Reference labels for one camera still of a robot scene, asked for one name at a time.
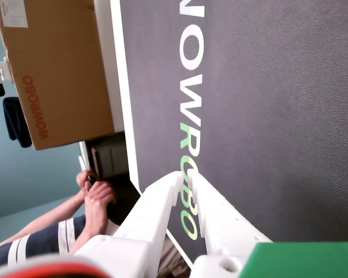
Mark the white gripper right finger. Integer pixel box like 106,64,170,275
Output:
191,173,273,278

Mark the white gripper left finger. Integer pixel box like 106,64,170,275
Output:
113,171,183,243

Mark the person's right hand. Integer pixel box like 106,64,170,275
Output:
83,181,117,229

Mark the person's left hand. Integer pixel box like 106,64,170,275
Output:
76,170,98,194

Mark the dark storage box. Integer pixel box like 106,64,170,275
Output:
85,131,133,180

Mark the dark grey WOWROBO mat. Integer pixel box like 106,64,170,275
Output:
117,0,348,269

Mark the dark blue cloth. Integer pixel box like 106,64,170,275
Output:
2,97,32,148

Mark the brown cardboard WOWROBO box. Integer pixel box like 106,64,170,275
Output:
0,0,117,151

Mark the white rack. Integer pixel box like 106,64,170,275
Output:
0,56,15,85

